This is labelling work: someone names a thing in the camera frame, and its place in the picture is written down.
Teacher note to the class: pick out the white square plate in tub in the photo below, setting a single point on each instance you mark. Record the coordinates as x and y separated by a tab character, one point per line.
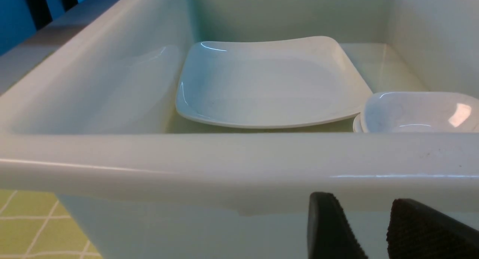
270	84

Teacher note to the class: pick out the white small bowl in tub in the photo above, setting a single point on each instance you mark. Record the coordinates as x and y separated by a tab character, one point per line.
420	111

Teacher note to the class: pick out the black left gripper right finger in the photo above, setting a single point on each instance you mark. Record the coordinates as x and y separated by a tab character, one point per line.
417	231

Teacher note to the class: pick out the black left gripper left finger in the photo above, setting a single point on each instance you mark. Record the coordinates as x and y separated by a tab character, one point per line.
329	235

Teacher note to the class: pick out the green checkered tablecloth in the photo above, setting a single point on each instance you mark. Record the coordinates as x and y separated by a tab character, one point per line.
35	225

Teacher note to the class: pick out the large white plastic tub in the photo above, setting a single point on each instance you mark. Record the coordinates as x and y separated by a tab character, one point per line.
96	124

